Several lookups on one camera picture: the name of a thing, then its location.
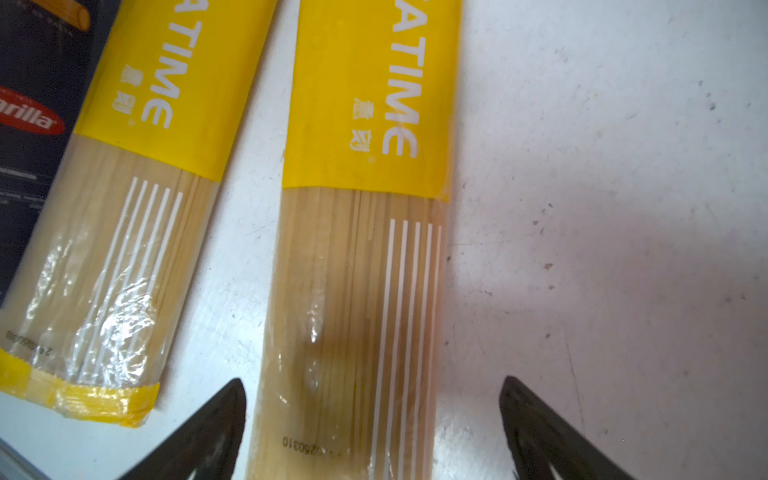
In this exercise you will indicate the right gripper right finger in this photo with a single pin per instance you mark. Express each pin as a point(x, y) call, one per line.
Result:
point(545, 446)

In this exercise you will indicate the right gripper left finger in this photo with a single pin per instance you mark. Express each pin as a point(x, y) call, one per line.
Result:
point(206, 446)

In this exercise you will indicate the yellow pastatime bag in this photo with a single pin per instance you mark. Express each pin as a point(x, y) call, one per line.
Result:
point(91, 314)
point(348, 378)

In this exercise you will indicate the blue Barilla pasta box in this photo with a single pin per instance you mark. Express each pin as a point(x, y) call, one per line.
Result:
point(49, 52)

